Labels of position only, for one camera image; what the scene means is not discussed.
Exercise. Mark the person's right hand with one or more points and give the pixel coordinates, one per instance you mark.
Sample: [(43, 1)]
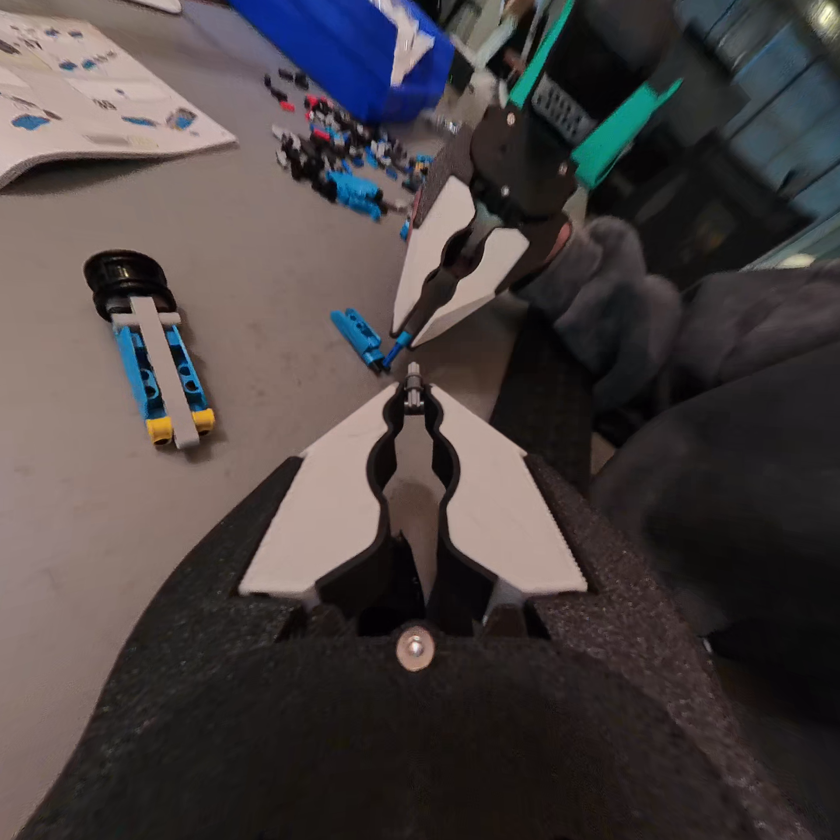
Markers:
[(561, 244)]

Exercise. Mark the wheel and beam assembly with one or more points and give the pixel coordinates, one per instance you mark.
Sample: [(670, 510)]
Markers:
[(157, 354)]

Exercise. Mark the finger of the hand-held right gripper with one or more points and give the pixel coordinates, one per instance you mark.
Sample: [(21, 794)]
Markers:
[(430, 243), (492, 269)]

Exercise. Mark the dark grey connector brick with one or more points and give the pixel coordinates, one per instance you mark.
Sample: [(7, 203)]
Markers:
[(414, 397)]

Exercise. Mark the blue bin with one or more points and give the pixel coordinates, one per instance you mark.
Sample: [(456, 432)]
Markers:
[(341, 46)]

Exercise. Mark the grey desk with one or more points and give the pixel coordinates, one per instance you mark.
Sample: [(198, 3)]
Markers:
[(262, 328)]

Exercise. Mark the person's dark clothing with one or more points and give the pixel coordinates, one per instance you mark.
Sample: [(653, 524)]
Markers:
[(741, 492)]

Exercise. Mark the clear plastic parts bags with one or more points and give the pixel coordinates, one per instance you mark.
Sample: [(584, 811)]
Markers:
[(410, 46)]

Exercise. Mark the person's right forearm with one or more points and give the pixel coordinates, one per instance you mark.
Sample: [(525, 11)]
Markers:
[(610, 295)]

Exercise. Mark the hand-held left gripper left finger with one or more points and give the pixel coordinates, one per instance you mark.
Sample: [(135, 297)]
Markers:
[(315, 525)]

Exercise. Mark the blue pin brick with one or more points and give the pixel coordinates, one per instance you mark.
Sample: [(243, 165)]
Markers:
[(391, 356)]

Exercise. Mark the blue panel brick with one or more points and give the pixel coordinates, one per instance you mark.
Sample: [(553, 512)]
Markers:
[(358, 334)]

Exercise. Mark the instruction manual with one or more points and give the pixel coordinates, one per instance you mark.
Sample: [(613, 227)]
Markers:
[(85, 98)]

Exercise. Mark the pile of toy bricks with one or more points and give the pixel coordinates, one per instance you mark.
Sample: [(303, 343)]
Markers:
[(354, 187)]

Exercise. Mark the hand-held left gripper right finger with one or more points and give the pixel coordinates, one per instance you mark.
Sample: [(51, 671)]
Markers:
[(512, 525)]

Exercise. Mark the black studded mat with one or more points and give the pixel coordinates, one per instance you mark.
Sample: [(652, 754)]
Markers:
[(544, 407)]

